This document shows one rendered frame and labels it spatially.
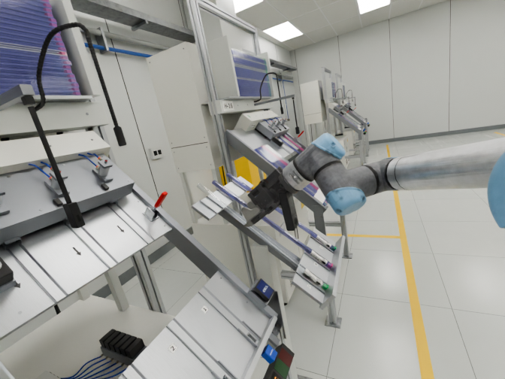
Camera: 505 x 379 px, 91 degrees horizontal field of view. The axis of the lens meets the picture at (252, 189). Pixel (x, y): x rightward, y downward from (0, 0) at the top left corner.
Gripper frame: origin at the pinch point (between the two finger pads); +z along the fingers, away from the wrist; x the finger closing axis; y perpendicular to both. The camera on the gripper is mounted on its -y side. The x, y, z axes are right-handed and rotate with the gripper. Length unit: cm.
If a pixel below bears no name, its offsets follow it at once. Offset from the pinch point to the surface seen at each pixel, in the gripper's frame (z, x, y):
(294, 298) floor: 68, -75, -66
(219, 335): 7.3, 27.3, -13.0
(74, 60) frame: 0, 11, 68
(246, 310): 6.6, 17.3, -15.5
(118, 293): 59, 13, 13
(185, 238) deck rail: 10.3, 13.4, 9.7
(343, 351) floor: 40, -42, -86
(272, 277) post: 14.0, -7.9, -20.8
